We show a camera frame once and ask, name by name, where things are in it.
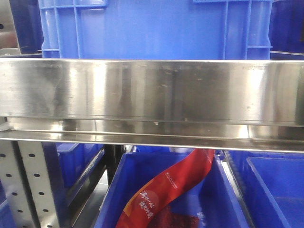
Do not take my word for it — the blue bin lower left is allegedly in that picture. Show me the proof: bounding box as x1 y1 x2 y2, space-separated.
56 142 104 188

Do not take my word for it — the blue bin lower centre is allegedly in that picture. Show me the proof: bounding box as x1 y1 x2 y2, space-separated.
95 152 249 228

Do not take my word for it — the blue bin lower right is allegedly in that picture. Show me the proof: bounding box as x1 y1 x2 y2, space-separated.
225 151 304 228

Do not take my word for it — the dark blue bin upper right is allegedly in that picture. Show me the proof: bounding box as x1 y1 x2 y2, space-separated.
269 0 304 54

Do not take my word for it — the dark blue bin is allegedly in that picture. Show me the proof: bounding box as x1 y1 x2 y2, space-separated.
9 0 43 54
269 0 304 54

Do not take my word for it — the dark blue bin upper left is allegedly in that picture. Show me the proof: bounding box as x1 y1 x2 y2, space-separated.
9 0 43 54

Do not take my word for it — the stainless steel shelf beam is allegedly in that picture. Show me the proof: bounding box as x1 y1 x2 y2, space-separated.
0 58 304 152

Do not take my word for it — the red printed bag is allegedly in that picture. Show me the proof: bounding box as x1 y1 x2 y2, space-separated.
116 149 215 228

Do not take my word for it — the large blue crate upper shelf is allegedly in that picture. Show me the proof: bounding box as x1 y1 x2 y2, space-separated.
38 0 272 60

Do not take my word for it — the perforated metal shelf upright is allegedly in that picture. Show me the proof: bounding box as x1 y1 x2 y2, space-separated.
0 140 70 228

